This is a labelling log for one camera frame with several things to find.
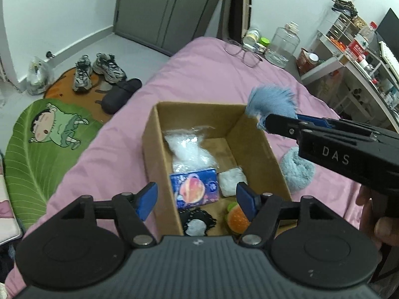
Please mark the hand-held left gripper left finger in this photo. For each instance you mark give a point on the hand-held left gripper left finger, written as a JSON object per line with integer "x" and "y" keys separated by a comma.
{"x": 148, "y": 201}

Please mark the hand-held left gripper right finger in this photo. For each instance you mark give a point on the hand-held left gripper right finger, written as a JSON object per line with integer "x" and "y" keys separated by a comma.
{"x": 246, "y": 202}

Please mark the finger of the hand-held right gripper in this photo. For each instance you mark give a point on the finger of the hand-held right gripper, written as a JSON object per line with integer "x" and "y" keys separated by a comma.
{"x": 311, "y": 118}
{"x": 280, "y": 125}

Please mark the burger plush toy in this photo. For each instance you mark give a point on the burger plush toy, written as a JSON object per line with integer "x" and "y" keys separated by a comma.
{"x": 238, "y": 220}

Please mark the white soft wad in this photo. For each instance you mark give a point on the white soft wad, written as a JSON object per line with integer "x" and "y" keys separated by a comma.
{"x": 231, "y": 180}

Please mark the blue knitted cloth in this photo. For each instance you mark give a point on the blue knitted cloth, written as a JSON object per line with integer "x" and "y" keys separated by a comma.
{"x": 271, "y": 99}

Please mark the small black frilly pouch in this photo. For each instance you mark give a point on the small black frilly pouch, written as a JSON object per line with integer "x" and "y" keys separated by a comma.
{"x": 206, "y": 218}

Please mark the blue tissue packet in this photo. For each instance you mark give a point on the blue tissue packet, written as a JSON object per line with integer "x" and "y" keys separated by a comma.
{"x": 194, "y": 188}

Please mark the clear plastic bag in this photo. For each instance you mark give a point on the clear plastic bag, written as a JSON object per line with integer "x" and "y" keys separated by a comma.
{"x": 187, "y": 149}

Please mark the brown cardboard box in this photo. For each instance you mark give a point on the brown cardboard box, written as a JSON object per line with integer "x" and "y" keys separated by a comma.
{"x": 193, "y": 113}

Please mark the person's right hand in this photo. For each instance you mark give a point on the person's right hand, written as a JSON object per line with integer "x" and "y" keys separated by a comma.
{"x": 386, "y": 230}

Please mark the light blue fluffy plush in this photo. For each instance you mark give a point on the light blue fluffy plush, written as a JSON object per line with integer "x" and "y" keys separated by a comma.
{"x": 296, "y": 171}

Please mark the white desk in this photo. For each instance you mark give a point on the white desk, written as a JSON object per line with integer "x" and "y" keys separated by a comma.
{"x": 336, "y": 65}

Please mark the dark framed eyeglasses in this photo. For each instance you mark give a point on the dark framed eyeglasses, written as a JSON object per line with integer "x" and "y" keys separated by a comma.
{"x": 251, "y": 58}

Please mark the large clear jar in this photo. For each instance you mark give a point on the large clear jar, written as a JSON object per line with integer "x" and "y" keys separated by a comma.
{"x": 282, "y": 45}

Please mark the green lid jar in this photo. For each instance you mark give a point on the green lid jar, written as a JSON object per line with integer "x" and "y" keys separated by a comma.
{"x": 263, "y": 45}

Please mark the red label water bottle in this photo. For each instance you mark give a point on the red label water bottle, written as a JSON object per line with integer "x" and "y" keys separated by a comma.
{"x": 361, "y": 45}

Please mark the white labelled tub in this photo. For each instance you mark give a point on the white labelled tub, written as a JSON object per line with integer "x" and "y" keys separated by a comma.
{"x": 251, "y": 39}

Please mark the white keyboard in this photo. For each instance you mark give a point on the white keyboard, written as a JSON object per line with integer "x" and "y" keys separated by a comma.
{"x": 389, "y": 59}

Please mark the black slipper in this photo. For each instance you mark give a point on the black slipper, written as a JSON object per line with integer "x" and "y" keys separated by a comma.
{"x": 120, "y": 95}

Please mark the dark clutter pile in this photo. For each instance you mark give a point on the dark clutter pile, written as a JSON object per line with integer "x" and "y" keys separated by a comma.
{"x": 344, "y": 6}

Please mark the green leaf cartoon rug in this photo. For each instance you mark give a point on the green leaf cartoon rug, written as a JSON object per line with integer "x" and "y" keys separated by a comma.
{"x": 37, "y": 162}

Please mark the black monitor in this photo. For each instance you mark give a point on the black monitor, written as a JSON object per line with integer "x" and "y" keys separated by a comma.
{"x": 389, "y": 26}

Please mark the brown rug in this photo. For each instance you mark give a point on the brown rug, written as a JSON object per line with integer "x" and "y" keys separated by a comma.
{"x": 67, "y": 98}

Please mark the grey sneaker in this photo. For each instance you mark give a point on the grey sneaker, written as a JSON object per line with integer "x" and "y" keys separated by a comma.
{"x": 82, "y": 73}
{"x": 109, "y": 67}

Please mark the grey door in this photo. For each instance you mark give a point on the grey door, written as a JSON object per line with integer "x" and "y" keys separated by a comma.
{"x": 168, "y": 9}

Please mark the small crumpled plastic bag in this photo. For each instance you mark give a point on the small crumpled plastic bag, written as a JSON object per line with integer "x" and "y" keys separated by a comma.
{"x": 39, "y": 74}

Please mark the black door stopper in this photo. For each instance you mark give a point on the black door stopper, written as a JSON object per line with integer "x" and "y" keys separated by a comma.
{"x": 50, "y": 55}

